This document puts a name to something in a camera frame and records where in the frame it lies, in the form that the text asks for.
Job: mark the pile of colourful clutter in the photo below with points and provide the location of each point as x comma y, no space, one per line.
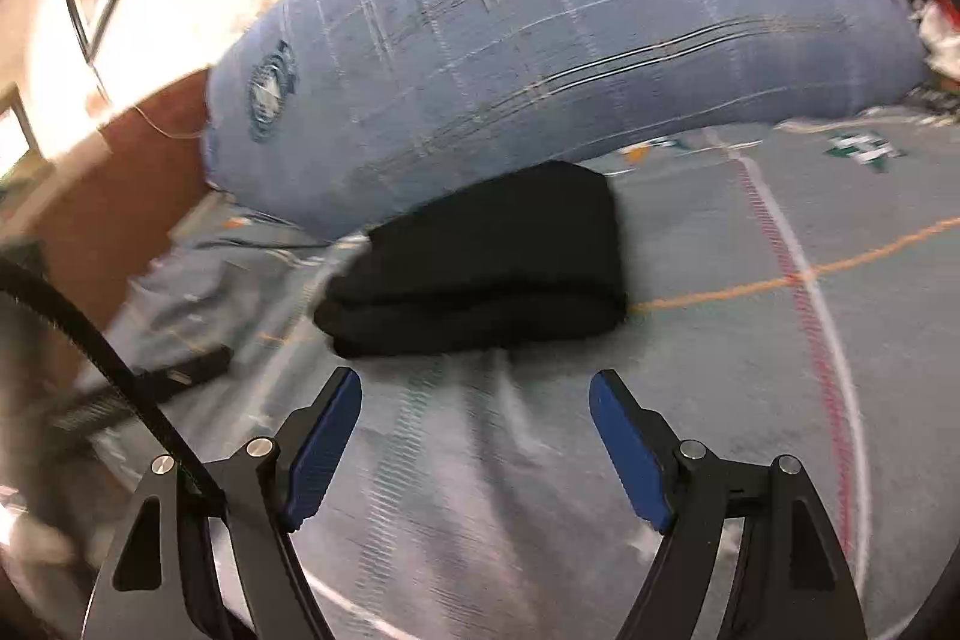
937,33

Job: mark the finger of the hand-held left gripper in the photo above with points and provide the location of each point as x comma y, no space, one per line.
187,368

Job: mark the black pants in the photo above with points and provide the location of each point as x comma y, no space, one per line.
487,257

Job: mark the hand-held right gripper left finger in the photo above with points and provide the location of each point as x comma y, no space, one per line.
322,452

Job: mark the blue striped pillow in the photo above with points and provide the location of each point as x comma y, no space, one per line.
562,33

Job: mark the grey printed bed sheet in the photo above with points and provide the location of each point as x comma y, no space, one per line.
750,385

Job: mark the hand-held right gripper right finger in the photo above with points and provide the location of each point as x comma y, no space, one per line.
630,452

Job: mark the brown wooden headboard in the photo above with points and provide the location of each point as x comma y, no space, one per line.
120,197

